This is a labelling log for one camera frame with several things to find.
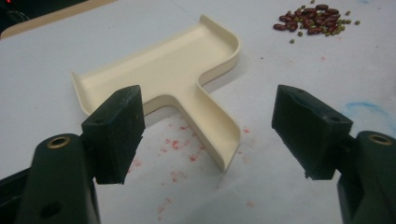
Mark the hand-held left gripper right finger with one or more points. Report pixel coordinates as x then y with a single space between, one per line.
311 133

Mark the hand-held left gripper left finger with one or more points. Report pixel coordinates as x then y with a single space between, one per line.
115 133

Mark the cream plastic dustpan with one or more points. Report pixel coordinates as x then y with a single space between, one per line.
174 68

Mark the brown debris pile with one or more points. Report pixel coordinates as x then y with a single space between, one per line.
314 19

